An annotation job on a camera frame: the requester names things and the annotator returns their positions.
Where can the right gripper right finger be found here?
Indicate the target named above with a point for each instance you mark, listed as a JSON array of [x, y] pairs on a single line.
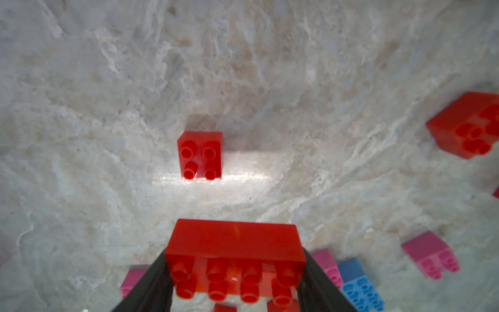
[[316, 292]]

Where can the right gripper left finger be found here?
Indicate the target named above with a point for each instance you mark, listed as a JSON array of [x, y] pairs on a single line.
[[154, 291]]

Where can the red 2x4 lego brick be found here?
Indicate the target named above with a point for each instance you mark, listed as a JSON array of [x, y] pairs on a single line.
[[245, 259]]

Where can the red 2x2 lego brick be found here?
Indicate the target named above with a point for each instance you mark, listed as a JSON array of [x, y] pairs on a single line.
[[293, 307], [200, 155], [468, 127], [224, 308]]

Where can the pink 2x2 lego brick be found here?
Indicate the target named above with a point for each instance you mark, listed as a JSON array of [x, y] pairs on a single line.
[[327, 263], [132, 278], [431, 255]]

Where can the blue 2x4 lego brick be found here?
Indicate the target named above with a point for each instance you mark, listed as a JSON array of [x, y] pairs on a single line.
[[358, 289]]

